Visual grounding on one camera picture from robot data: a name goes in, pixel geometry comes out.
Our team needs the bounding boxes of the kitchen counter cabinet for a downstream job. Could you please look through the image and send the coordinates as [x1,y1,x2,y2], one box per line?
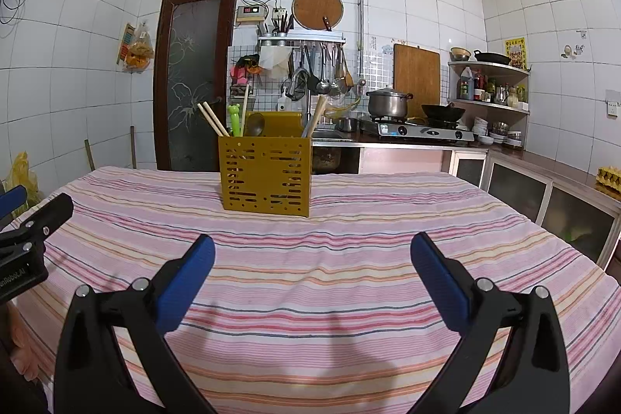
[359,142,621,272]

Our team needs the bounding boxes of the cooking oil bottle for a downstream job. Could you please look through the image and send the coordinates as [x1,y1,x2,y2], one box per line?
[458,67,475,100]

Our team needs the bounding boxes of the black pan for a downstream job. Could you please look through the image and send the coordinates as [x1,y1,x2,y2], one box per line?
[473,49,512,66]

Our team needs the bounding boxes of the corner wall shelf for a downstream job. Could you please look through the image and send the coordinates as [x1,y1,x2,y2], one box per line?
[447,60,531,143]

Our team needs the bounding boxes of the wall cutlery holder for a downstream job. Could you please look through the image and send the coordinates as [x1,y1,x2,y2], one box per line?
[259,11,294,37]

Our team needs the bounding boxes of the wall controller box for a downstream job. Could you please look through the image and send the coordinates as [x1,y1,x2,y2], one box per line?
[235,5,269,26]

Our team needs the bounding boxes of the round wooden cutting board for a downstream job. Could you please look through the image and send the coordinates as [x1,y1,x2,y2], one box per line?
[292,0,345,31]

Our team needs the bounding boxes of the wooden spatula handle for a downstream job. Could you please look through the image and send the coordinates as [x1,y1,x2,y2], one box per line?
[302,95,328,138]

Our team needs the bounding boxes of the gas stove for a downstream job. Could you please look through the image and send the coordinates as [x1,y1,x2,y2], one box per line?
[361,116,475,143]

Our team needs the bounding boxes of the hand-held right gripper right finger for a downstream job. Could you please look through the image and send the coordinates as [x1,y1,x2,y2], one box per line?
[408,231,571,414]

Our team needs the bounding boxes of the steel pot with lid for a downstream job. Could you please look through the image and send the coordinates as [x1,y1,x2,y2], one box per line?
[365,87,414,120]

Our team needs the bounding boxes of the steel faucet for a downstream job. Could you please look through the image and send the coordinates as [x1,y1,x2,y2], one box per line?
[290,67,312,128]

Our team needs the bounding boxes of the egg carton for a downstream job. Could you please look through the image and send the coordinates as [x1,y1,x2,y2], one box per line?
[596,166,621,192]

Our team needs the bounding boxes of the yellow mesh strainer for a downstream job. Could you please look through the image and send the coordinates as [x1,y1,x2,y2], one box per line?
[324,98,362,120]

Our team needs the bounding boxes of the orange hanging plastic bag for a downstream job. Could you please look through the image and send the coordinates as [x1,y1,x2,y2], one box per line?
[123,20,155,73]

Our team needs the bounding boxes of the pink striped tablecloth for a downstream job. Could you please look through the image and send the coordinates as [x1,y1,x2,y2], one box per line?
[0,166,621,414]

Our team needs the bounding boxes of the pink hanging cloths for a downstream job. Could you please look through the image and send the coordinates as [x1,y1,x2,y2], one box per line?
[229,54,263,86]

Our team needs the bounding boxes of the white wire grid panel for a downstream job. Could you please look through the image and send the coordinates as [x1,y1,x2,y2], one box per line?
[227,45,292,114]

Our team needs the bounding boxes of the yellow wall poster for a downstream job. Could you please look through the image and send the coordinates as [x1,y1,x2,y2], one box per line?
[505,36,527,70]

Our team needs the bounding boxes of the row of hanging cooking utensils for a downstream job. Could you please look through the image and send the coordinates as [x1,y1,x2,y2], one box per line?
[288,43,355,97]

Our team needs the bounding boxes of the black wok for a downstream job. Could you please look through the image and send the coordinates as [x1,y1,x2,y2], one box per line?
[421,102,467,124]

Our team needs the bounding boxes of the dark wooden glass door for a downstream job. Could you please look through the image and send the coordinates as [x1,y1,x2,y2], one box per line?
[154,0,239,172]

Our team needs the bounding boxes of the white hanging bag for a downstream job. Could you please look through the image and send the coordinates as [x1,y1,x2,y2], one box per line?
[258,45,292,80]

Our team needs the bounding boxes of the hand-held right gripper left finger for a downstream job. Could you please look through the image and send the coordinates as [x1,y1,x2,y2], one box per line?
[54,234,217,414]

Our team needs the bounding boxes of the steel sink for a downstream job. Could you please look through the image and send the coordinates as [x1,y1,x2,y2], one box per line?
[310,128,360,143]

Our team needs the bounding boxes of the yellow plastic bag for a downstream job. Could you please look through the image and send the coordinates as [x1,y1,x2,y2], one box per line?
[4,152,40,206]

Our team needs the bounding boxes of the gold perforated utensil holder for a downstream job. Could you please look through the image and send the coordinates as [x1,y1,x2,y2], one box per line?
[217,111,312,218]

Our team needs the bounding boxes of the steel wall rack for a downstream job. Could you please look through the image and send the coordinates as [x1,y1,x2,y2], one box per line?
[257,33,347,46]

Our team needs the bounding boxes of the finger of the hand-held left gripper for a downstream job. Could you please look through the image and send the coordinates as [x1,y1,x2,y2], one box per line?
[0,187,27,218]
[19,193,73,245]

